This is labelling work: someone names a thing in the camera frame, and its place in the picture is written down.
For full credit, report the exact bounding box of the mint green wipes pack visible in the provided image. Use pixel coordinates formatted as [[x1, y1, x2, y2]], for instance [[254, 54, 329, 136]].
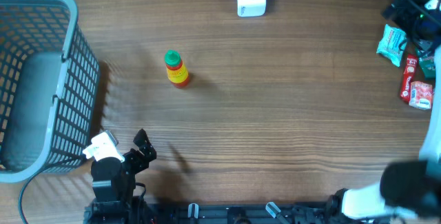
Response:
[[376, 24, 407, 67]]

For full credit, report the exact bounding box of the orange Kleenex tissue pack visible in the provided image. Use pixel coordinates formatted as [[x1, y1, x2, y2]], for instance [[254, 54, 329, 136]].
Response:
[[409, 81, 433, 110]]

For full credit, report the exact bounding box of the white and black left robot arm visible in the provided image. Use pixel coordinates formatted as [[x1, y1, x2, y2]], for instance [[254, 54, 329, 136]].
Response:
[[83, 129, 157, 224]]

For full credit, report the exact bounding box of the grey plastic shopping basket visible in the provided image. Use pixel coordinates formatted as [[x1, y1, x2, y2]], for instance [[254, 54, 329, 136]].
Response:
[[1, 0, 101, 183]]

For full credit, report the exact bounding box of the black left camera cable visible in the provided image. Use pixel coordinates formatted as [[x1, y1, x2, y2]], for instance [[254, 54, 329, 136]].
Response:
[[18, 156, 92, 224]]

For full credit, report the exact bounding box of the red Nescafe sachet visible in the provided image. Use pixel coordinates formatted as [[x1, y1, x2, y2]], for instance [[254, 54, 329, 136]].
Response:
[[400, 54, 418, 103]]

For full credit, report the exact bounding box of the green 3M gloves package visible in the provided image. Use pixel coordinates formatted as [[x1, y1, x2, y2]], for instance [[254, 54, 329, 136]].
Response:
[[415, 0, 441, 80]]

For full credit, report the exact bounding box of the red sauce bottle green cap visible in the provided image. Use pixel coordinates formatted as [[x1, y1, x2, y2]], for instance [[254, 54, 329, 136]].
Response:
[[164, 50, 190, 88]]

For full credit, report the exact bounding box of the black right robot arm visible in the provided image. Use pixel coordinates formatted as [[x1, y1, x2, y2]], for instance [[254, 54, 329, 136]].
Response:
[[292, 0, 440, 223]]

